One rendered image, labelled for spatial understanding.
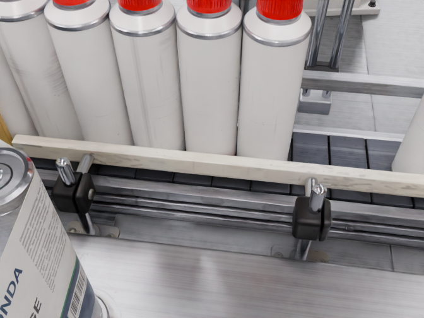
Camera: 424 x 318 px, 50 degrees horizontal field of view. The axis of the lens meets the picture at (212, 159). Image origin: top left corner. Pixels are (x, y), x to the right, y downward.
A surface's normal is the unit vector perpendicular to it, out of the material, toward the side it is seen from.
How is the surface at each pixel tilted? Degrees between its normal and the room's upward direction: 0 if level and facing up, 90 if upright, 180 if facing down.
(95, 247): 0
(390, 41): 0
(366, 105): 0
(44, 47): 90
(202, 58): 90
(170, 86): 90
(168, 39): 90
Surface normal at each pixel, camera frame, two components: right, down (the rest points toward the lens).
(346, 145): 0.00, -0.65
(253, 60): -0.66, 0.57
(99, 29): 0.75, 0.50
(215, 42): 0.19, 0.75
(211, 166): -0.14, 0.76
